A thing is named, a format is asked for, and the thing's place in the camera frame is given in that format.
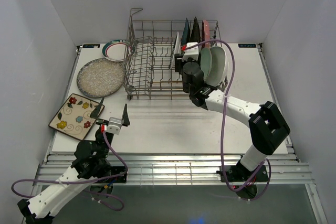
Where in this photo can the pink polka dot plate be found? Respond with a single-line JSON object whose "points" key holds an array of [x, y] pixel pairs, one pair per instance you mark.
{"points": [[205, 34]]}

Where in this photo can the aluminium frame rail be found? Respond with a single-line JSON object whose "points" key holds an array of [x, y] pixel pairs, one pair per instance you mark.
{"points": [[154, 170]]}

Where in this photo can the grey wire dish rack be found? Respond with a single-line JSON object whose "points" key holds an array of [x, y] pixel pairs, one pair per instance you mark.
{"points": [[149, 62]]}

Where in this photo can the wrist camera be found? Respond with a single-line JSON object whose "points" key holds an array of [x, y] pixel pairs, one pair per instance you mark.
{"points": [[112, 126], [190, 50]]}

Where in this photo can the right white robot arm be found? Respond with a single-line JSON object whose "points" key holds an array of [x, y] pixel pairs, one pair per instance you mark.
{"points": [[268, 128]]}

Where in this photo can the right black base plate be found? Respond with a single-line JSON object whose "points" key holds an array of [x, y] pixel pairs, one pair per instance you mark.
{"points": [[236, 173]]}

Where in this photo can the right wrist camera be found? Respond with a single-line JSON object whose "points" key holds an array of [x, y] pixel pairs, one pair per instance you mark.
{"points": [[190, 50]]}

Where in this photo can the white oval plate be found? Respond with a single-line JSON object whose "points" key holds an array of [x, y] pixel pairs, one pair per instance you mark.
{"points": [[219, 66]]}

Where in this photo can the grey speckled round plate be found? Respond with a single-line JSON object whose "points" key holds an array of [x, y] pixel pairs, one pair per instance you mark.
{"points": [[100, 78]]}

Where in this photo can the large teal red rimmed plate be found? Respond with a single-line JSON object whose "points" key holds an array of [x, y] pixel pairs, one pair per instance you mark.
{"points": [[176, 50]]}

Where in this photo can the light green floral plate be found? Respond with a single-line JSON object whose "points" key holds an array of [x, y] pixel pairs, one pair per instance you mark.
{"points": [[206, 61]]}

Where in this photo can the small teal red rimmed plate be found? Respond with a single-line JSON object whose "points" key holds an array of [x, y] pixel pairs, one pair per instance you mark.
{"points": [[117, 49]]}

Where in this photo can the teal square plate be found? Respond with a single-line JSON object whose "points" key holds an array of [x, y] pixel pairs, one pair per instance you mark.
{"points": [[185, 38]]}

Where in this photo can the cream floral square plate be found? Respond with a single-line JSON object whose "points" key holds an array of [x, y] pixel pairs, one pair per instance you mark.
{"points": [[73, 118]]}

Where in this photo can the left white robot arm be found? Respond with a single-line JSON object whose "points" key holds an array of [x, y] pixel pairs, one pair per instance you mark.
{"points": [[91, 166]]}

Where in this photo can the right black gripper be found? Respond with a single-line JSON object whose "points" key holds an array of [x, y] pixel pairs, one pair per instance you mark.
{"points": [[178, 63]]}

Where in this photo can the right XDOF label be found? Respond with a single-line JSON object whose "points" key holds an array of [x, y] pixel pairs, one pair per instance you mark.
{"points": [[247, 45]]}

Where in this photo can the xdof label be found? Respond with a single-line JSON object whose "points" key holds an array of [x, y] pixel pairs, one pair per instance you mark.
{"points": [[247, 45], [91, 46]]}

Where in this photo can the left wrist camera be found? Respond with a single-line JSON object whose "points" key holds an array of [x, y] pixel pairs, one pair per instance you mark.
{"points": [[112, 126]]}

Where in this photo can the black floral square plate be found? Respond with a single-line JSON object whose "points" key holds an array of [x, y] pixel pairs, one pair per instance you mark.
{"points": [[195, 33]]}

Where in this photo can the left XDOF label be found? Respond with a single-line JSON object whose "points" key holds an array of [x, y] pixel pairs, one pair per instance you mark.
{"points": [[91, 46]]}

